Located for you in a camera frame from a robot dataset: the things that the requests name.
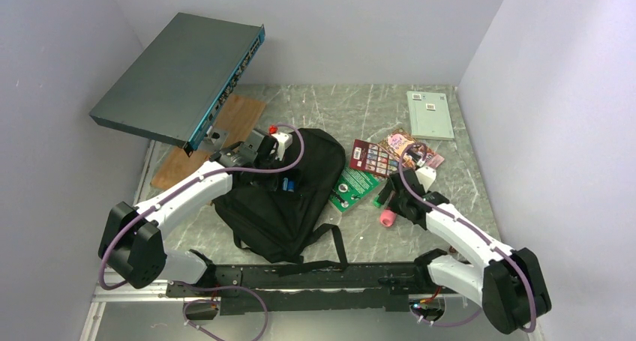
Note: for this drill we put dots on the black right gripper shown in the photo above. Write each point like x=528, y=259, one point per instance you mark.
x=386, y=192

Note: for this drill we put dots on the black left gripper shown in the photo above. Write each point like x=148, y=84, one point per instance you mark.
x=269, y=184

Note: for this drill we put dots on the pink marker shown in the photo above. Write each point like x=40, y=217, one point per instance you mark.
x=387, y=218

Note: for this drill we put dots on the green book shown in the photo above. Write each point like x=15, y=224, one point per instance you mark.
x=351, y=187

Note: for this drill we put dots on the blue marker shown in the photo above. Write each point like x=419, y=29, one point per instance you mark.
x=288, y=185

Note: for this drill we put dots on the black student backpack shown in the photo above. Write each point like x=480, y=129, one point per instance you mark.
x=279, y=225

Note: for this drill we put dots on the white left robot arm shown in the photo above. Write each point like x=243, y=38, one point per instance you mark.
x=132, y=248

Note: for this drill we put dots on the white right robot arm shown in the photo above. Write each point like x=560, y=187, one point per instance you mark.
x=506, y=283

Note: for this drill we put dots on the brown wooden board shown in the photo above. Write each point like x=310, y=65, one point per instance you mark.
x=234, y=123

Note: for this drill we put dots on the dark red picture book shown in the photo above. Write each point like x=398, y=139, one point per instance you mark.
x=369, y=157

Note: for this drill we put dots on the pink illustrated book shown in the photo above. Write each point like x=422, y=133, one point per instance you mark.
x=403, y=147

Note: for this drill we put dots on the pale green notebook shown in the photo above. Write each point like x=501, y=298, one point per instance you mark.
x=430, y=116

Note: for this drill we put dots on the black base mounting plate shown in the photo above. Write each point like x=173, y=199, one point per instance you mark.
x=244, y=289

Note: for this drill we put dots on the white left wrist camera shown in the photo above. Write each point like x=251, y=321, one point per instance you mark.
x=282, y=142

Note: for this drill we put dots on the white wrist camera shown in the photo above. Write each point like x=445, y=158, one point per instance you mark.
x=282, y=142
x=426, y=176

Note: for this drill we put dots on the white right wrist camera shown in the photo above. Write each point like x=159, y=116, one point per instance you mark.
x=426, y=176

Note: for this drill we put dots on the grey metal stand bracket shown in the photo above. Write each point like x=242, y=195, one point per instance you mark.
x=214, y=140

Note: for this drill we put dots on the grey network switch box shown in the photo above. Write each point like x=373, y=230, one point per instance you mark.
x=176, y=88

